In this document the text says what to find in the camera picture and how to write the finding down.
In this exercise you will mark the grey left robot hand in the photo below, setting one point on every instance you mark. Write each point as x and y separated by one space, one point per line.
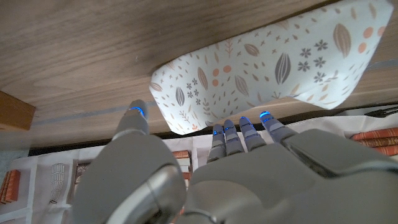
248 186

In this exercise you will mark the white leaf-patterned pen bag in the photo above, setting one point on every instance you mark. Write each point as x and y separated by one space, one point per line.
264 62

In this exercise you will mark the orange toy brick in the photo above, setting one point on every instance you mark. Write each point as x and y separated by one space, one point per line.
14 112

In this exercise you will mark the bookshelf print backdrop cloth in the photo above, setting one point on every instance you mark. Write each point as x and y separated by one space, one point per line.
46 180

